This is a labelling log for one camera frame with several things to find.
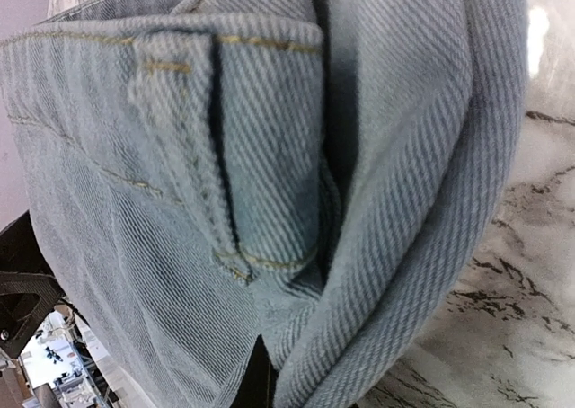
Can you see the light blue denim jeans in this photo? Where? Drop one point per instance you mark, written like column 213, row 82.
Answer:
column 309, row 176

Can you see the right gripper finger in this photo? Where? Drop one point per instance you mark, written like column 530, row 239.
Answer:
column 256, row 376

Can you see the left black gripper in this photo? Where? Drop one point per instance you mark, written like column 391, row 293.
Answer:
column 26, row 298

